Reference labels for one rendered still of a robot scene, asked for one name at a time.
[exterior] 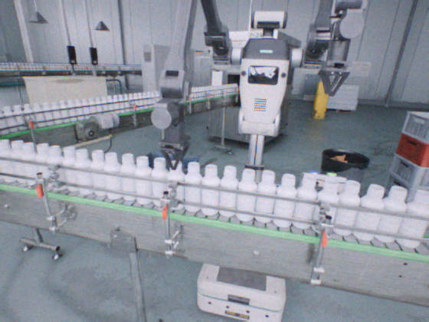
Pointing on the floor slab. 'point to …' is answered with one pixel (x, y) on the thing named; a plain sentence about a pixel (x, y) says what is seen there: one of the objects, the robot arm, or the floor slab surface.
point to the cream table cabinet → (66, 91)
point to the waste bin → (352, 170)
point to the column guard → (319, 103)
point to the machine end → (239, 39)
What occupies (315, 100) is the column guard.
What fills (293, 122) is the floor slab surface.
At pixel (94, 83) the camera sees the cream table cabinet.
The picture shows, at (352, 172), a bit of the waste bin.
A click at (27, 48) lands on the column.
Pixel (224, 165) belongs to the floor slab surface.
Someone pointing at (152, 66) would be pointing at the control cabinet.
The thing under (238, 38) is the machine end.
